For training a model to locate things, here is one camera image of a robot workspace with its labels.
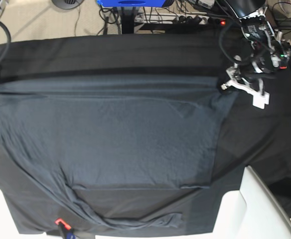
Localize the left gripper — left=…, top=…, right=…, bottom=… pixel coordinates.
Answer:
left=219, top=51, right=283, bottom=95

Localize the dark grey T-shirt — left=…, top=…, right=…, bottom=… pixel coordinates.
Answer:
left=0, top=76, right=237, bottom=231

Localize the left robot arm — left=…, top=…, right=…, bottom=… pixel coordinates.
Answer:
left=218, top=0, right=291, bottom=99

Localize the red black clamp right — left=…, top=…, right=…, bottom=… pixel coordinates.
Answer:
left=278, top=42, right=291, bottom=69

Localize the black table cloth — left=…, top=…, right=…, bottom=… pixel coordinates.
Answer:
left=0, top=34, right=291, bottom=236

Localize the white power strip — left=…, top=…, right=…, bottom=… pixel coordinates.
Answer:
left=134, top=12, right=227, bottom=26

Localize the blue plastic box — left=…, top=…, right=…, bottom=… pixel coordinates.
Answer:
left=96, top=0, right=173, bottom=7

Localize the round grey floor base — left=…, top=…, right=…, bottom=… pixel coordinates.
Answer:
left=51, top=0, right=84, bottom=10

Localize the red blue clamp bottom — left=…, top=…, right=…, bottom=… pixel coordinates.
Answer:
left=55, top=218, right=76, bottom=239

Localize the black table leg post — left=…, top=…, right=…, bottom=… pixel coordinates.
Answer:
left=118, top=7, right=140, bottom=34

